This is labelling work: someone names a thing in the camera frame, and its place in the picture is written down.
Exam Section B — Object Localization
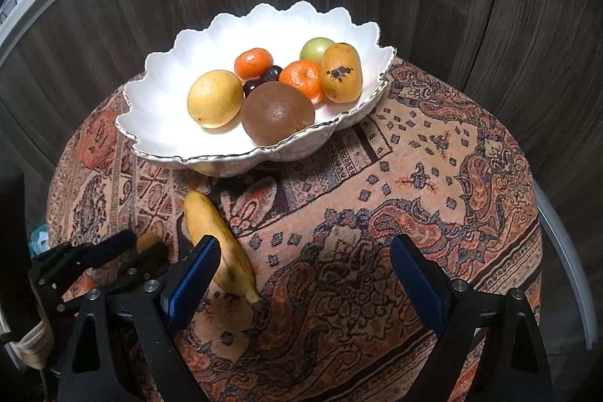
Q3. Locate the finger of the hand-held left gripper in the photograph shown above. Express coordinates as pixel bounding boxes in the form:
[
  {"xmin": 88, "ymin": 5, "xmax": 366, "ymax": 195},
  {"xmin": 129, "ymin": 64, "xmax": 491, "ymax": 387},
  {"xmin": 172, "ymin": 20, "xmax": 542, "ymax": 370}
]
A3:
[
  {"xmin": 28, "ymin": 230, "xmax": 137, "ymax": 290},
  {"xmin": 89, "ymin": 242, "xmax": 169, "ymax": 295}
]

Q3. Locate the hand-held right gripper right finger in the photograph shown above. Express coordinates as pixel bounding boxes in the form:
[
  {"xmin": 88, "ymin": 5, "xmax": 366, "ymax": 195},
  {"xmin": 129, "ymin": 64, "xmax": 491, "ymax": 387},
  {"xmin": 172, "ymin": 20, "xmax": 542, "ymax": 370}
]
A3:
[{"xmin": 390, "ymin": 234, "xmax": 555, "ymax": 402}]

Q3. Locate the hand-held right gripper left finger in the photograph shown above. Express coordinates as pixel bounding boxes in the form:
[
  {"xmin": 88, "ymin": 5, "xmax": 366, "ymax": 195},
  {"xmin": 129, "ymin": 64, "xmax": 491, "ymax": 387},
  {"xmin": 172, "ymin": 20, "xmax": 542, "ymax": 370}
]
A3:
[{"xmin": 57, "ymin": 235, "xmax": 222, "ymax": 402}]

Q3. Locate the small yellow fruit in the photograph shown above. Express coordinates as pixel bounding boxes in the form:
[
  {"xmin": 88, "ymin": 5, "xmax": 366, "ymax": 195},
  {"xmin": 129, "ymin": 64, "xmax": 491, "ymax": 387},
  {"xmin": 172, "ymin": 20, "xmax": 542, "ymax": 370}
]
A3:
[{"xmin": 136, "ymin": 233, "xmax": 164, "ymax": 253}]

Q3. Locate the yellow banana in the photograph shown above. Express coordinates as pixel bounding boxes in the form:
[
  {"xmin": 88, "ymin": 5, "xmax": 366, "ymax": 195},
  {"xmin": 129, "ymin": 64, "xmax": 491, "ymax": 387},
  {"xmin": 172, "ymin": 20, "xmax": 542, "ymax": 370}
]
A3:
[{"xmin": 183, "ymin": 190, "xmax": 265, "ymax": 313}]

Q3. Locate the white scalloped ceramic bowl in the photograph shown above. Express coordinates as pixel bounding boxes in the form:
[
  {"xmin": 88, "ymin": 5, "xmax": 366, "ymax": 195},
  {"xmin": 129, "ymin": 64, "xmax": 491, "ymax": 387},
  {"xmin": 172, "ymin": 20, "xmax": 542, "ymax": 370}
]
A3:
[{"xmin": 115, "ymin": 1, "xmax": 397, "ymax": 179}]

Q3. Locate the yellow lemon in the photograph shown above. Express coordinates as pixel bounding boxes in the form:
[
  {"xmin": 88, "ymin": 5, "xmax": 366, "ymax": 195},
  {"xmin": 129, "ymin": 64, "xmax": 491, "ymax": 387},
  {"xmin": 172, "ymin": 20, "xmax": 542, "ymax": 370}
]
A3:
[{"xmin": 187, "ymin": 70, "xmax": 244, "ymax": 130}]

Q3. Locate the brown kiwi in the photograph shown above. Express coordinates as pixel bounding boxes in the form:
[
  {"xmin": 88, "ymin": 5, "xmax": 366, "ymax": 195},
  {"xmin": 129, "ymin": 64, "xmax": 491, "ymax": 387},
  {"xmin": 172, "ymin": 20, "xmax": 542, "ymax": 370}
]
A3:
[{"xmin": 242, "ymin": 82, "xmax": 315, "ymax": 147}]

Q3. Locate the small orange tangerine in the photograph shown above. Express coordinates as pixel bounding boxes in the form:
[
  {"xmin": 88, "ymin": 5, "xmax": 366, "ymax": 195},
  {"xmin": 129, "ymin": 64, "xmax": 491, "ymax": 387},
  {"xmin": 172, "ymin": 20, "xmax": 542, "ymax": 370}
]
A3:
[{"xmin": 234, "ymin": 48, "xmax": 274, "ymax": 81}]

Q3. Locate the large orange tangerine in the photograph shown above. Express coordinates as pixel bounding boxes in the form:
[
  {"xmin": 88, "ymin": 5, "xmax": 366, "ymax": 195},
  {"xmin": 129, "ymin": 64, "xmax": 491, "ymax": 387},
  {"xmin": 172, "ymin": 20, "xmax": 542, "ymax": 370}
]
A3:
[{"xmin": 278, "ymin": 60, "xmax": 327, "ymax": 105}]

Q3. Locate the yellow orange mango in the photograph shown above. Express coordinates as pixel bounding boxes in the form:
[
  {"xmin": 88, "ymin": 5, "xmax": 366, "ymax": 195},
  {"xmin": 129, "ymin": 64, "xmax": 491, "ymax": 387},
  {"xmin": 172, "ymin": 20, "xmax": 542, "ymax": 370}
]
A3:
[{"xmin": 319, "ymin": 43, "xmax": 363, "ymax": 104}]

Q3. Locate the teal cloth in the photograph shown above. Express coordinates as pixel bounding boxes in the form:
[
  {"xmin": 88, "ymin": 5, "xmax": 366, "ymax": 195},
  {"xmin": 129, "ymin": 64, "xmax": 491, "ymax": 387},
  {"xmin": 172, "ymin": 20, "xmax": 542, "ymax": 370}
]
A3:
[{"xmin": 29, "ymin": 227, "xmax": 50, "ymax": 256}]

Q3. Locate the patterned orange tablecloth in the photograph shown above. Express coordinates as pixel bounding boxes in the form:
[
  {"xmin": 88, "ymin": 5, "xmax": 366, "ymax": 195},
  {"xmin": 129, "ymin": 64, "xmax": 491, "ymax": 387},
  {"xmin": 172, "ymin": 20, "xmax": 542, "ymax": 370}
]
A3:
[{"xmin": 46, "ymin": 58, "xmax": 542, "ymax": 402}]

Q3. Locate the green round fruit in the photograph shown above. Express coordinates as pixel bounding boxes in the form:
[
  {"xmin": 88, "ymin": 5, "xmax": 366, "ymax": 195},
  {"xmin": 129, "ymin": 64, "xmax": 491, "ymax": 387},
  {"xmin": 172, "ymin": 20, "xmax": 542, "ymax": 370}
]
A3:
[{"xmin": 300, "ymin": 37, "xmax": 337, "ymax": 64}]

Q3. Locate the beige cloth strap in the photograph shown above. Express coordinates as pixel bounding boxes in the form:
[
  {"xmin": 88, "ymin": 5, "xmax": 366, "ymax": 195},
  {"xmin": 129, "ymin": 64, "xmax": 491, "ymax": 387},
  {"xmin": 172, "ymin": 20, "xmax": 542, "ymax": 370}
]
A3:
[{"xmin": 8, "ymin": 319, "xmax": 55, "ymax": 371}]

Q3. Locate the white curved rail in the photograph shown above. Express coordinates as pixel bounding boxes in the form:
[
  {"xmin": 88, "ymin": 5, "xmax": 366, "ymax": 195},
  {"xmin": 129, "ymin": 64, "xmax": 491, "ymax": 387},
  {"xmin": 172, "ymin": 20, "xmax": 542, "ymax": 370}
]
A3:
[{"xmin": 534, "ymin": 185, "xmax": 599, "ymax": 351}]

